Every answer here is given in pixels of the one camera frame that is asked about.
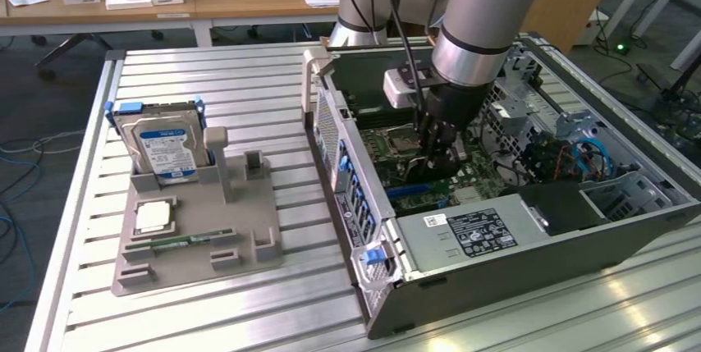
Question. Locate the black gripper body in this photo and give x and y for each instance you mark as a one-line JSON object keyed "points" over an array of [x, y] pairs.
{"points": [[449, 106]]}

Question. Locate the black graphics card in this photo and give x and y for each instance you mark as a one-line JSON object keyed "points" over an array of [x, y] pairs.
{"points": [[438, 175]]}

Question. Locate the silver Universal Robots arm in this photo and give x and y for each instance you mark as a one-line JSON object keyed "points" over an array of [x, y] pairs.
{"points": [[477, 19]]}

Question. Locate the CPU socket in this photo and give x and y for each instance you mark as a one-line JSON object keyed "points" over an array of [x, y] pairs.
{"points": [[399, 138]]}

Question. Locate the green motherboard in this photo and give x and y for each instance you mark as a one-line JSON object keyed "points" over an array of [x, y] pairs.
{"points": [[482, 179]]}

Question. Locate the blue expansion slot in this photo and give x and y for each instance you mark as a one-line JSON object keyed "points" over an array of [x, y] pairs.
{"points": [[407, 190]]}

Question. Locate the perforated metal drive cage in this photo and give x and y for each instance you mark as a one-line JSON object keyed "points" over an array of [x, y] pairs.
{"points": [[548, 114]]}

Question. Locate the grey power supply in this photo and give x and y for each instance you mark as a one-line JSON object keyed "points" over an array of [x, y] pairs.
{"points": [[438, 245]]}

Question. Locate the blue case latch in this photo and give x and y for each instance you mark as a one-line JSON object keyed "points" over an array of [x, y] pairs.
{"points": [[373, 257]]}

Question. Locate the white floor box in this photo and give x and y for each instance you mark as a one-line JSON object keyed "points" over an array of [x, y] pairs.
{"points": [[594, 32]]}

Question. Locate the open grey PC case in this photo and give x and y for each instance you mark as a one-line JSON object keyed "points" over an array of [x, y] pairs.
{"points": [[493, 278]]}

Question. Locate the grey metal disk bay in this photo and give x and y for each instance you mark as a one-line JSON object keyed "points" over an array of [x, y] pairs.
{"points": [[629, 196]]}

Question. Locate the wooden office desk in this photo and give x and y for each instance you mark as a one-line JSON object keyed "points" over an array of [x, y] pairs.
{"points": [[263, 3], [82, 13]]}

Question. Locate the black equipment stand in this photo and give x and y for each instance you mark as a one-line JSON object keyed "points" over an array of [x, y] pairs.
{"points": [[678, 81]]}

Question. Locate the hard disk with blue label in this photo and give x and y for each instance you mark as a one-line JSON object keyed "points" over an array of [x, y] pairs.
{"points": [[164, 151]]}

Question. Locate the grey parts rack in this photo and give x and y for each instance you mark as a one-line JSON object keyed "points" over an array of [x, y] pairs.
{"points": [[196, 253]]}

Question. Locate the green RAM stick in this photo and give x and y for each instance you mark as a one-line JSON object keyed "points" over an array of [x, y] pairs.
{"points": [[180, 240]]}

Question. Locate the silver CPU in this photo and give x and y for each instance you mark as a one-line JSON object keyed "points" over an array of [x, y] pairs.
{"points": [[151, 217]]}

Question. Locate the blue disk caddy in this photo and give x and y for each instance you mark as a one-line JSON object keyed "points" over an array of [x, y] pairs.
{"points": [[128, 106]]}

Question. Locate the flat white box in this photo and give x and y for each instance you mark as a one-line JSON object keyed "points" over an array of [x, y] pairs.
{"points": [[128, 4]]}

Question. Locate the black chair base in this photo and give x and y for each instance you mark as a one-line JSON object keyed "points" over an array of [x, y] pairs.
{"points": [[71, 46]]}

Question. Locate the white card with red print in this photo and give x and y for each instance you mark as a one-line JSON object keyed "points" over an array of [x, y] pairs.
{"points": [[27, 0]]}

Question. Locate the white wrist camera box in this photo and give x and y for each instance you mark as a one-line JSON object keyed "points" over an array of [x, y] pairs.
{"points": [[395, 89]]}

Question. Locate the white desk frame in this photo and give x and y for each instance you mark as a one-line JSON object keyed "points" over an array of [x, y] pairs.
{"points": [[686, 54]]}

